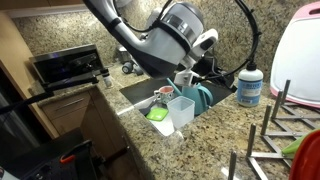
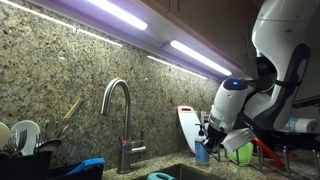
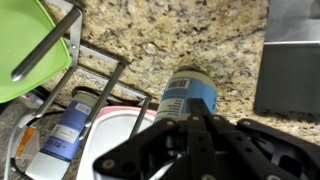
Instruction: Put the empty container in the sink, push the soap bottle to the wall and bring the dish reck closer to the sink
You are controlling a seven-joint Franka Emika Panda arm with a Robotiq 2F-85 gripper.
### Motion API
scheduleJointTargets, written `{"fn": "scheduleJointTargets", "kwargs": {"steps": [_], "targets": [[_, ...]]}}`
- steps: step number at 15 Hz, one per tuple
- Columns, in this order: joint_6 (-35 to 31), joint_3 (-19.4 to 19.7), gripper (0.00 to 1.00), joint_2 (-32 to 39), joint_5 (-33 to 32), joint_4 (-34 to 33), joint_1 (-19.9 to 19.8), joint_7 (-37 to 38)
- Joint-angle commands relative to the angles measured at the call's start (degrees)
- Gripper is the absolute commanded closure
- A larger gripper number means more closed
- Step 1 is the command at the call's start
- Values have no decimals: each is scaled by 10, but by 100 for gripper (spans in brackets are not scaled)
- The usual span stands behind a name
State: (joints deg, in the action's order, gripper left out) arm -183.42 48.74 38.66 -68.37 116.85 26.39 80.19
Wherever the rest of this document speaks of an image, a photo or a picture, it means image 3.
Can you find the steel dish rack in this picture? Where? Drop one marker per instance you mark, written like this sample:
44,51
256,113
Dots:
46,43

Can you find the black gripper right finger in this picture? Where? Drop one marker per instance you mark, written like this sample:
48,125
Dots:
260,150

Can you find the stainless steel sink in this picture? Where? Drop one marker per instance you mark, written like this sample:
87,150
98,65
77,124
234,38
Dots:
290,76

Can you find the white cutting board pink rim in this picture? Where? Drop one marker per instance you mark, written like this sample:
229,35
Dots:
110,140

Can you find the orange clear packet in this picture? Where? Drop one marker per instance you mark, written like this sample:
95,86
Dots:
26,140

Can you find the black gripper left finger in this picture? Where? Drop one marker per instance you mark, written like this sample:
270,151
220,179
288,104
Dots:
160,143

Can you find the bottle with dark blue label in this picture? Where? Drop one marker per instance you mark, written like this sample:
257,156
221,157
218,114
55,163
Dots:
66,133

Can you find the green plastic plate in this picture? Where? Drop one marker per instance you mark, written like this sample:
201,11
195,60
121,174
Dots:
20,33

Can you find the soap bottle with blue label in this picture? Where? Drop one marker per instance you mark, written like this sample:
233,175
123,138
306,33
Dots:
200,89

